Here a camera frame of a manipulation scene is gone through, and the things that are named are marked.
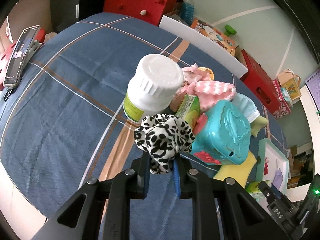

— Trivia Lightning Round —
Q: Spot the yellow sponge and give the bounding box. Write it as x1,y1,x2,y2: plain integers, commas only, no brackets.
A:
213,151,257,188

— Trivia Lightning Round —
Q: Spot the lime green cloth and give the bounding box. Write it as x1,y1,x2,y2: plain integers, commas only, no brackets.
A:
251,116,268,138

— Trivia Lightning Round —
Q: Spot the leopard print scrunchie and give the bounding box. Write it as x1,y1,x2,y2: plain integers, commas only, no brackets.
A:
134,114,195,174

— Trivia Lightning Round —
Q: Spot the light blue face mask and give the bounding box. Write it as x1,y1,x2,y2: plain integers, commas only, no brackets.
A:
232,93,260,124

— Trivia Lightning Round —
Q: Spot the pink white wavy towel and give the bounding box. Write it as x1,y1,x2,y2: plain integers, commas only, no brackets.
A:
169,64,236,112

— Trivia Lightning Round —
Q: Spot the green tissue pack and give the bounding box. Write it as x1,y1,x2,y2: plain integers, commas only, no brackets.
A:
245,181,264,199

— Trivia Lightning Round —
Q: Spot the teal-rimmed white box tray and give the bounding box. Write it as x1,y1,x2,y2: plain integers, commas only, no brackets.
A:
255,138,289,194

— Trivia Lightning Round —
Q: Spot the teal plastic toy case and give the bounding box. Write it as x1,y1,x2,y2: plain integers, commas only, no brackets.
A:
191,100,251,165

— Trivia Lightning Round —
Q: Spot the blue plaid tablecloth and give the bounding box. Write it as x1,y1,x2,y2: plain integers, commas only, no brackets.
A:
1,12,287,239

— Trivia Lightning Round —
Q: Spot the red white patterned box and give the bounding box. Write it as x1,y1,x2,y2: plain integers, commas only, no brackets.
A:
273,79,293,119

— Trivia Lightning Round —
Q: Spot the red cardboard box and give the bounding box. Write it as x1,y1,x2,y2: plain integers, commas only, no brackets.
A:
239,49,280,114

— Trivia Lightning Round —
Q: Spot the purple perforated board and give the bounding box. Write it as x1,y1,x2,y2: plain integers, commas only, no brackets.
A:
305,68,320,92

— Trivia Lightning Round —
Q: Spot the yellow cardboard carry box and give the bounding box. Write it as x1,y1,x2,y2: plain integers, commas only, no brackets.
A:
277,68,301,101

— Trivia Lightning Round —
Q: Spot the white pill bottle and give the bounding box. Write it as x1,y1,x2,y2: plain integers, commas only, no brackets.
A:
123,54,184,124

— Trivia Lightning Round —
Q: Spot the white foam board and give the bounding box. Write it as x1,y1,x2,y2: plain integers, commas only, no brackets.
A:
159,16,248,78

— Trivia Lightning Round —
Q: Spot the orange toy picture box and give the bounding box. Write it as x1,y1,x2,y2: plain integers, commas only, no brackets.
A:
191,18,237,56

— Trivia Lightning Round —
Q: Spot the green dumbbell toy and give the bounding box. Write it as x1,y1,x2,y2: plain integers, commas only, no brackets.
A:
224,24,237,37

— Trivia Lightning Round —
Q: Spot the smartphone on stand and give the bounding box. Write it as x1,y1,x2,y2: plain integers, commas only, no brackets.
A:
3,25,42,88

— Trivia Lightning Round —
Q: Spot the water bottle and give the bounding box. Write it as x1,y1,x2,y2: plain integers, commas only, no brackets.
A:
180,0,194,25

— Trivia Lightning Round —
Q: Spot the red felt handbag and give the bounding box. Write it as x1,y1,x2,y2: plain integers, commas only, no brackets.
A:
103,0,183,26

